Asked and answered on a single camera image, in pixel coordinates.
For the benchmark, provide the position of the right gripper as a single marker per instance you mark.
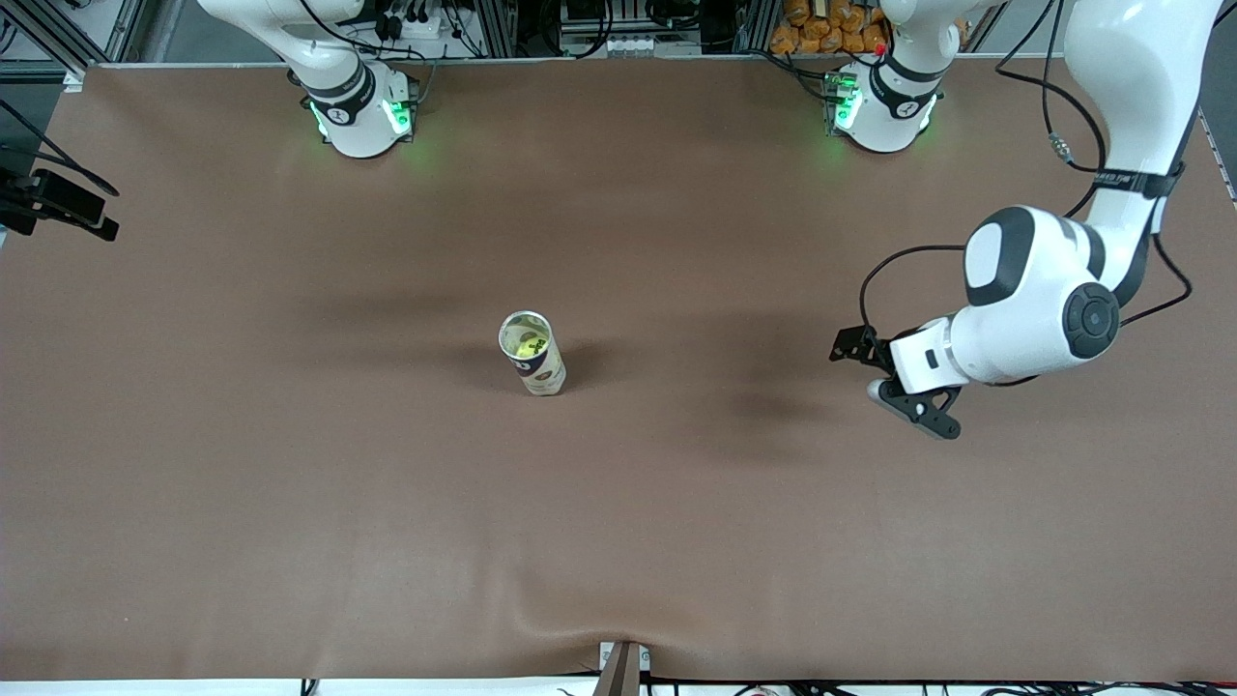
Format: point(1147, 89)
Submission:
point(60, 199)

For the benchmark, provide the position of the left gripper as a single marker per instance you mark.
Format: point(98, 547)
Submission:
point(859, 346)

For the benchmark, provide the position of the clear Wilson tennis ball can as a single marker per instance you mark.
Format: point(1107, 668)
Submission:
point(546, 372)

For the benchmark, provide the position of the yellow tennis ball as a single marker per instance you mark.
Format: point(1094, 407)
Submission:
point(530, 345)

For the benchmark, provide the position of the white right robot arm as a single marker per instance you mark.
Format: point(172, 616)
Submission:
point(353, 116)

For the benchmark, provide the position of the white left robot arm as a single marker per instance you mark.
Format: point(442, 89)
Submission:
point(1024, 319)

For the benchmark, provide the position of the brown table mat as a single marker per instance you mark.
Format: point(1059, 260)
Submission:
point(676, 532)

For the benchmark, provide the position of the orange packaged items pile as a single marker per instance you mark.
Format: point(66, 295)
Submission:
point(821, 34)

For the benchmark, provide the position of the white power strip with plugs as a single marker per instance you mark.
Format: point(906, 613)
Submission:
point(416, 24)

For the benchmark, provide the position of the aluminium frame rail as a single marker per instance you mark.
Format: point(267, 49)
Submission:
point(1223, 169)
point(72, 79)

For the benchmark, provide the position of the aluminium profile post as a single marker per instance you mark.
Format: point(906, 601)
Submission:
point(503, 29)
point(754, 27)

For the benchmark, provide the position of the metal table edge bracket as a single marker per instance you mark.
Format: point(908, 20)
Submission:
point(623, 667)

